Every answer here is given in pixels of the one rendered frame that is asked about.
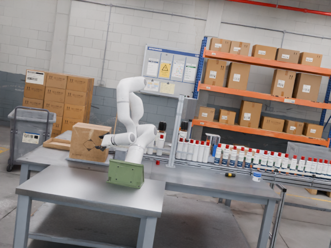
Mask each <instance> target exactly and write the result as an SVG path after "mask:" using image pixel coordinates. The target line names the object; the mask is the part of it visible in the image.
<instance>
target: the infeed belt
mask: <svg viewBox="0 0 331 248"><path fill-rule="evenodd" d="M109 150H116V148H109ZM144 155H148V154H147V153H146V154H144ZM151 156H157V155H156V154H152V155H151ZM158 157H164V158H169V156H166V155H165V156H164V155H162V156H158ZM177 160H179V159H177ZM180 160H183V159H180ZM184 161H188V160H184ZM190 162H193V161H190ZM196 162H197V161H196ZM197 163H199V162H197ZM200 163H203V162H200ZM204 164H210V165H215V164H214V163H212V162H207V163H204ZM217 166H222V165H221V164H219V165H217ZM223 167H230V166H229V165H226V166H223ZM230 168H232V167H230ZM233 168H236V169H243V170H248V169H244V167H242V168H237V167H236V166H234V167H233ZM249 170H250V169H249ZM250 171H251V170H250Z"/></svg>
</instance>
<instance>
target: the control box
mask: <svg viewBox="0 0 331 248"><path fill-rule="evenodd" d="M196 104H197V99H194V98H187V97H186V98H184V101H183V108H182V113H181V119H194V116H195V110H196Z"/></svg>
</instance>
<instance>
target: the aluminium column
mask: <svg viewBox="0 0 331 248"><path fill-rule="evenodd" d="M184 96H185V95H183V94H180V95H179V99H180V100H184ZM182 108H183V103H181V102H179V103H178V106H177V113H182ZM180 121H181V116H180V115H179V116H177V115H176V118H175V125H174V131H173V137H172V143H171V149H170V155H169V162H168V166H171V167H173V163H174V157H175V151H176V145H177V139H178V132H179V127H180Z"/></svg>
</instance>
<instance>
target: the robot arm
mask: <svg viewBox="0 0 331 248"><path fill-rule="evenodd" d="M146 84H147V81H146V79H145V78H144V77H142V76H137V77H131V78H125V79H122V80H121V81H120V82H119V84H118V86H117V90H116V94H117V116H118V120H119V121H120V122H122V123H123V124H124V125H125V127H126V129H127V133H120V134H110V132H108V133H106V134H104V135H102V136H99V138H100V139H103V141H102V144H101V145H100V146H95V148H96V149H100V150H101V151H104V150H105V149H108V148H112V147H114V146H119V145H127V144H130V146H129V149H128V152H127V155H126V158H125V161H127V162H132V163H137V164H141V161H142V158H143V154H144V151H145V148H146V146H148V145H149V144H150V143H151V142H152V141H153V140H154V139H155V138H156V136H157V128H156V127H155V126H154V125H153V124H141V125H139V124H138V121H139V120H140V119H141V118H142V116H143V113H144V109H143V103H142V100H141V99H140V97H138V96H137V95H135V94H134V93H133V92H135V91H139V90H142V89H143V88H145V87H146ZM130 108H131V114H132V118H130ZM101 146H102V147H101Z"/></svg>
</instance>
